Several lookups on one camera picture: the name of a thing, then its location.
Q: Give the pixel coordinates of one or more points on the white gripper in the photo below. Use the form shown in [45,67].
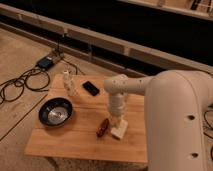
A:
[116,109]

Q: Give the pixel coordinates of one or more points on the white sponge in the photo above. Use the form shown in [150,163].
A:
[119,131]

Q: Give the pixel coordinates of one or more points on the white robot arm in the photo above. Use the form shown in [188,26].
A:
[174,102]

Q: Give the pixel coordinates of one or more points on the brown sausage-shaped object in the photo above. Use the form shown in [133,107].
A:
[103,127]

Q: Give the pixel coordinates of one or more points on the black smartphone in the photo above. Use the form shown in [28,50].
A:
[92,89]

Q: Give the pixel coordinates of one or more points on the black bowl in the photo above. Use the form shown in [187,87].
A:
[55,112]

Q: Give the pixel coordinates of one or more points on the black power adapter box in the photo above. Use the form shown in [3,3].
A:
[45,63]

